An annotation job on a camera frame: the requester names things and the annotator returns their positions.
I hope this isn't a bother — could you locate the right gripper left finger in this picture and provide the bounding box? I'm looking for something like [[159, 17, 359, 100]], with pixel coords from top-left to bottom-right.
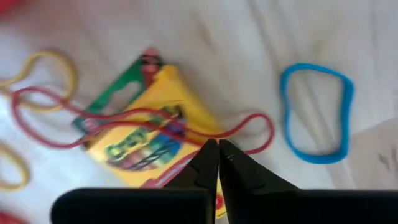
[[50, 138, 220, 224]]

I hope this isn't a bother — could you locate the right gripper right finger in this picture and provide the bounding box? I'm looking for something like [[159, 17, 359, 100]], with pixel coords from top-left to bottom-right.
[[218, 139, 398, 224]]

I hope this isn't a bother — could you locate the yellow rubber band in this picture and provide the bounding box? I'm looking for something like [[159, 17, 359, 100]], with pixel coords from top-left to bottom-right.
[[0, 141, 31, 192], [0, 49, 78, 113]]

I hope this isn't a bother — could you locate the blue rubber band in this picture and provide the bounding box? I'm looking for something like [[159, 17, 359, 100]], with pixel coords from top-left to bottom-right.
[[280, 62, 356, 166]]

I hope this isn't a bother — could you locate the thin red rubber band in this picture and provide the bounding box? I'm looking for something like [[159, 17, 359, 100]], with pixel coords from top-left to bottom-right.
[[10, 86, 276, 189]]

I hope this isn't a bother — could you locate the yellow Crayola crayon box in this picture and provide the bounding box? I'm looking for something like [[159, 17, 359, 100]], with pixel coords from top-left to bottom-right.
[[71, 47, 229, 220]]

